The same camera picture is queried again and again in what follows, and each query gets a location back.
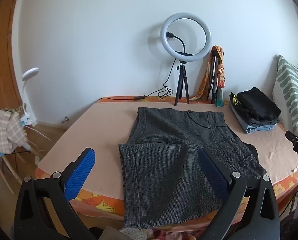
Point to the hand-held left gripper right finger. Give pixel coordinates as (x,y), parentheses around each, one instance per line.
(215,173)

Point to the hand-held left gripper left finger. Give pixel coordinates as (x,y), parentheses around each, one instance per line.
(81,170)

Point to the grey tweed pants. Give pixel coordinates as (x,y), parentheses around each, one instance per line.
(181,160)

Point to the folded light blue jeans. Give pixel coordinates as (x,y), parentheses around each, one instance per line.
(260,126)

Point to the bed with peach blanket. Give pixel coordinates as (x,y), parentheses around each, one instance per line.
(94,130)

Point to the green white patterned pillow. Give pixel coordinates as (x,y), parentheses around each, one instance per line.
(292,92)

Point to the folded black yellow garment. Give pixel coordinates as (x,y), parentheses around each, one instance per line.
(236,102)

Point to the teal spray bottle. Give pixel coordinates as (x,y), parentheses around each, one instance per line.
(219,97)

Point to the light blue chair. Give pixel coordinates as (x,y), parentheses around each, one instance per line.
(0,155)

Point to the beige checked cloth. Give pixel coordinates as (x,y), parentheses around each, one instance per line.
(6,132)

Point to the white desk lamp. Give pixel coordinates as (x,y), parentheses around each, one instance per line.
(27,92)

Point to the small black tripod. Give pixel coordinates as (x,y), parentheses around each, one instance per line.
(181,82)

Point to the folded black tripod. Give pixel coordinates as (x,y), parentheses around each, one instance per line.
(215,76)

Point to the folded tripod with orange scarf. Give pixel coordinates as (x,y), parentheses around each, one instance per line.
(208,75)

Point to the wooden door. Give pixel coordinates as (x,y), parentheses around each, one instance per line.
(1,62)

